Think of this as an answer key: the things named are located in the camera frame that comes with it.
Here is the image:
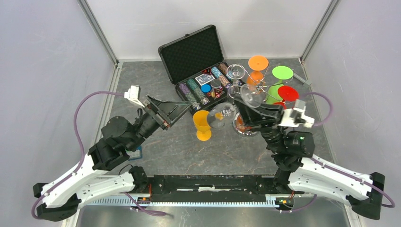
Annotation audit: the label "grey round dealer button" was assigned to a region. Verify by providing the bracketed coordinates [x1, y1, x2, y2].
[210, 79, 222, 89]

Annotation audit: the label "green blue toy bricks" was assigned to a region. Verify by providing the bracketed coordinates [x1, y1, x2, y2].
[126, 146, 142, 161]

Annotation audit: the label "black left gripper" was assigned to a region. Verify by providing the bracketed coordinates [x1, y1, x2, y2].
[129, 94, 193, 151]

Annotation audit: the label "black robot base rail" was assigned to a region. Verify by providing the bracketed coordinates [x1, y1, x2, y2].
[118, 165, 305, 210]

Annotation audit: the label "yellow plastic wine glass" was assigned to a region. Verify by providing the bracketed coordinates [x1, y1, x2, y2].
[192, 110, 212, 141]

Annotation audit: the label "blue round dealer chip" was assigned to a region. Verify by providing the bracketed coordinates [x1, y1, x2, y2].
[201, 84, 211, 93]

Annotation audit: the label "black poker chip case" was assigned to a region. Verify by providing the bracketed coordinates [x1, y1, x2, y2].
[158, 25, 231, 114]

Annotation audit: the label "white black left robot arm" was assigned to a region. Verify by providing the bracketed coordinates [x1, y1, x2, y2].
[31, 96, 191, 222]

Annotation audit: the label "orange plastic wine glass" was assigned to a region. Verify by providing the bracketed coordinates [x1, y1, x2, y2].
[246, 55, 269, 86]

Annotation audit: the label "clear wine glass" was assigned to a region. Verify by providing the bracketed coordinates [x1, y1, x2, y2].
[207, 83, 269, 130]
[227, 64, 246, 98]

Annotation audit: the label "red plastic wine glass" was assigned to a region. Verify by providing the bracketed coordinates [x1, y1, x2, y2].
[273, 86, 299, 109]

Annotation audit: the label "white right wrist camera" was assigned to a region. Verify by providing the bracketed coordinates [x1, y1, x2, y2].
[278, 99, 315, 128]

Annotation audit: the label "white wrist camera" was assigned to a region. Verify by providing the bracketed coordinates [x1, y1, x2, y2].
[278, 99, 315, 128]
[124, 85, 145, 108]

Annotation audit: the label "green plastic wine glass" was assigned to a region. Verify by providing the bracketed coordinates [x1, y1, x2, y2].
[265, 66, 294, 105]

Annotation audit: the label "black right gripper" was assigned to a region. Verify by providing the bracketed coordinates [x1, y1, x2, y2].
[233, 95, 286, 154]

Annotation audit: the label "chrome wire wine glass rack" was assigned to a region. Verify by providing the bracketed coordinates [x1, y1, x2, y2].
[227, 67, 278, 137]

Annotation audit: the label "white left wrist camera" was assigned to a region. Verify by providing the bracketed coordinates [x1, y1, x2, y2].
[124, 85, 145, 108]

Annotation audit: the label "blue playing card deck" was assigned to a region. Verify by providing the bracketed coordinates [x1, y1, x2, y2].
[195, 74, 215, 86]

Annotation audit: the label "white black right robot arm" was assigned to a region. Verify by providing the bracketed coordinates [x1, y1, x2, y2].
[234, 98, 385, 220]

